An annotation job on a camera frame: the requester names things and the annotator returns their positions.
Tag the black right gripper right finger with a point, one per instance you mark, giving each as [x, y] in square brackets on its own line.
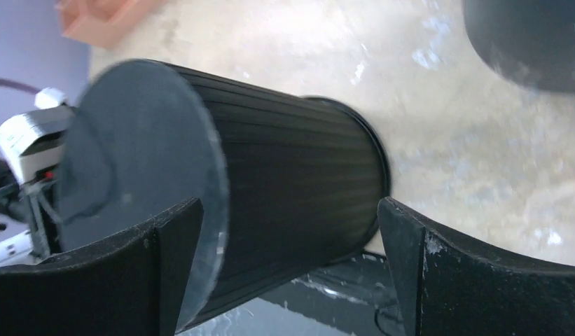
[449, 283]

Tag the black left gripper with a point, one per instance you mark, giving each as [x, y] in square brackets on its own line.
[32, 206]

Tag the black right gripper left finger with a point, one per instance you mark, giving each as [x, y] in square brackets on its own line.
[130, 283]

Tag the large black plastic bucket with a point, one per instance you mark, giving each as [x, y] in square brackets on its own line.
[288, 184]

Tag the small black plastic bucket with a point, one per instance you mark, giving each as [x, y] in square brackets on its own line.
[530, 43]

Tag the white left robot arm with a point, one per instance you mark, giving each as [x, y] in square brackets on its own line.
[17, 249]

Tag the orange slotted organizer rack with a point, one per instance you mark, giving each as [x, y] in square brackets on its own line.
[102, 23]

